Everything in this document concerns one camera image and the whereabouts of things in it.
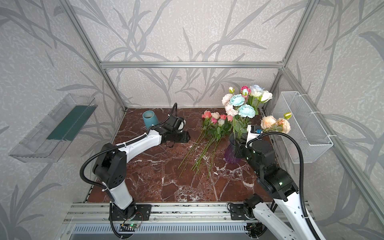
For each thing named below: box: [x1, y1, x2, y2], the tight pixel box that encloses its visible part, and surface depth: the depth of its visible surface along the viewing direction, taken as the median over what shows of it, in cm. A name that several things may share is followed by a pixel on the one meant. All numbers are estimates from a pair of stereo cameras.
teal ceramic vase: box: [142, 110, 159, 128], surface depth 91 cm
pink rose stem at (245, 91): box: [240, 85, 251, 103], surface depth 67 cm
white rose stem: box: [247, 84, 273, 116], surface depth 69 cm
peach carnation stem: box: [221, 87, 239, 118], surface depth 73 cm
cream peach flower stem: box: [260, 112, 292, 134], surface depth 65 cm
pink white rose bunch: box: [192, 110, 233, 179], surface depth 104 cm
